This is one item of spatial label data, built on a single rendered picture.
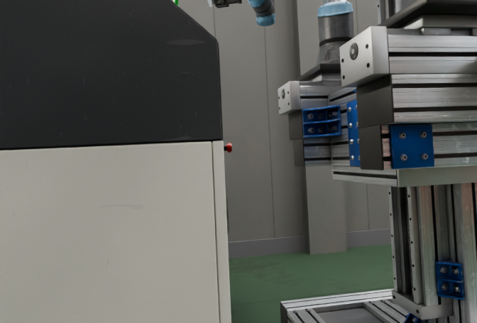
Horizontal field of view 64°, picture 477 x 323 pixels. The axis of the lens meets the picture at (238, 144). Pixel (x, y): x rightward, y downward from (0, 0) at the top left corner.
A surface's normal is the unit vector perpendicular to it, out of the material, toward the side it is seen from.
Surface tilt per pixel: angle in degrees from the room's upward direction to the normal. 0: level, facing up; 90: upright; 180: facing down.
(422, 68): 90
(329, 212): 90
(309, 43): 90
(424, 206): 90
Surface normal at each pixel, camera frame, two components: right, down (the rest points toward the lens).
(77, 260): 0.05, -0.04
